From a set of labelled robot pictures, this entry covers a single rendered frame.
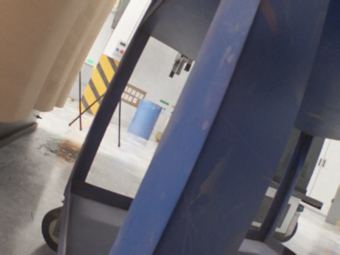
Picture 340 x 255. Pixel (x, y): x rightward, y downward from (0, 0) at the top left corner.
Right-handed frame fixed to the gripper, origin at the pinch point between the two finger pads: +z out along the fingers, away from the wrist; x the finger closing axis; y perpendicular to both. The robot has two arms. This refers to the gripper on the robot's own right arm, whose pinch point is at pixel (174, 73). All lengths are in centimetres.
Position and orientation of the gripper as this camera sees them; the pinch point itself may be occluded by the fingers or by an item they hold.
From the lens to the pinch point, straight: 141.0
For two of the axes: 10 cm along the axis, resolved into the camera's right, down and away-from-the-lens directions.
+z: -4.1, 9.1, -0.5
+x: -2.6, -0.6, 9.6
